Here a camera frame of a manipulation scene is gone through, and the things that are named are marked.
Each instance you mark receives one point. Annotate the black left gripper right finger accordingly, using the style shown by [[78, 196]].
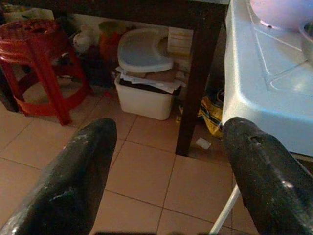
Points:
[[266, 176]]

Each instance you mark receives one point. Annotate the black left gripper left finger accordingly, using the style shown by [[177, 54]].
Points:
[[73, 176]]

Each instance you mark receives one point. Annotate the white paper scrap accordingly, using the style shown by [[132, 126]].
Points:
[[203, 143]]

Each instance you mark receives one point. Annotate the yellow plastic bag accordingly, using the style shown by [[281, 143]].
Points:
[[212, 112]]

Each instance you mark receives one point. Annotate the white plastic folding table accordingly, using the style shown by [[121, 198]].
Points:
[[269, 73]]

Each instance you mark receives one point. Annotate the white plastic storage bin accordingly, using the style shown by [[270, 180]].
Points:
[[144, 100]]

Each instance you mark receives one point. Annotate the red plastic stool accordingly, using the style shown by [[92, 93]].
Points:
[[36, 66]]

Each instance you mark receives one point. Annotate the stack of papers and cardboard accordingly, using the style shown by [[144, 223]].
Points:
[[151, 79]]

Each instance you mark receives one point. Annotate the dark wooden table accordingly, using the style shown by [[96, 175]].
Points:
[[195, 73]]

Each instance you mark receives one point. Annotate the white round pot with print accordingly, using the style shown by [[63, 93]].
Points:
[[82, 41]]

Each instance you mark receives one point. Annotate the orange and green container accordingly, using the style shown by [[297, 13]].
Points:
[[110, 39]]

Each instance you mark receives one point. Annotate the white high chair tray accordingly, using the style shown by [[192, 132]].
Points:
[[143, 51]]

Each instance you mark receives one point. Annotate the pink plastic bowl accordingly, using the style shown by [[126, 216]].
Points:
[[278, 12]]

